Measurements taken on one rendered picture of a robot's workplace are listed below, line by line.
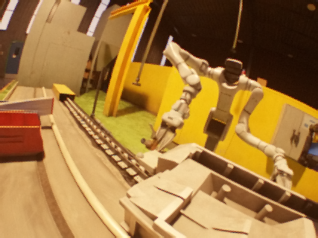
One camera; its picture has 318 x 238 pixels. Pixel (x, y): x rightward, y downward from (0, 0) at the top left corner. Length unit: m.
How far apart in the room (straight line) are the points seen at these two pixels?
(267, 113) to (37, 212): 2.71
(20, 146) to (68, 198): 0.32
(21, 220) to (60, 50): 5.52
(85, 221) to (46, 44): 5.57
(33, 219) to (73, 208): 0.15
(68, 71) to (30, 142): 5.22
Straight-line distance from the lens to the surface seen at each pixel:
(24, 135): 0.67
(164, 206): 0.30
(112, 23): 8.11
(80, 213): 0.49
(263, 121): 2.53
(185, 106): 0.62
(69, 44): 5.84
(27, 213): 0.51
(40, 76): 5.72
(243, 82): 1.00
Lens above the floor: 1.16
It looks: 12 degrees down
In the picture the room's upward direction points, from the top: 18 degrees clockwise
